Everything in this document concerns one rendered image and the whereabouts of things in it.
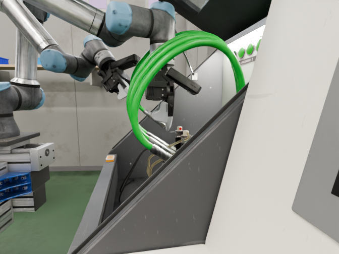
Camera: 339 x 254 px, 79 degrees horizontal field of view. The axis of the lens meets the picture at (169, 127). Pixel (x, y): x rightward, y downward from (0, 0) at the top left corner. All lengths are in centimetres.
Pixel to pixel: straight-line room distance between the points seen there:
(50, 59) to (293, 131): 76
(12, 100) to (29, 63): 18
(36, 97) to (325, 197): 114
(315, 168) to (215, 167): 16
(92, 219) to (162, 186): 23
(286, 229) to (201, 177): 14
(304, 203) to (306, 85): 11
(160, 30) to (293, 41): 42
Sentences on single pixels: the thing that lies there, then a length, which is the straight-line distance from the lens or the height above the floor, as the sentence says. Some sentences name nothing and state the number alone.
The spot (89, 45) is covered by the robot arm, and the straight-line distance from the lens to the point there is 94.
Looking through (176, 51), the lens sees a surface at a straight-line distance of 41.
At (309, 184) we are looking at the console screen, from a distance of 21.
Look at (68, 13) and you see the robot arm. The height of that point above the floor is 143.
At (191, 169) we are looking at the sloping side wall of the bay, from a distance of 32.
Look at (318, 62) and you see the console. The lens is 24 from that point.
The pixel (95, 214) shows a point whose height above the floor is 95.
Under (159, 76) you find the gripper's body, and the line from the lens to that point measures 63.
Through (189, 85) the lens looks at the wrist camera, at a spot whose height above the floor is 124.
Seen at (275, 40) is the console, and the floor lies 128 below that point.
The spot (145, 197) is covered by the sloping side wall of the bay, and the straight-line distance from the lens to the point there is 32.
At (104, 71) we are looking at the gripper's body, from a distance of 87.
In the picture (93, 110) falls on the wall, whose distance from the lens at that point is 353.
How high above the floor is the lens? 121
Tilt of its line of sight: 8 degrees down
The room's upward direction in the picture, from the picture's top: straight up
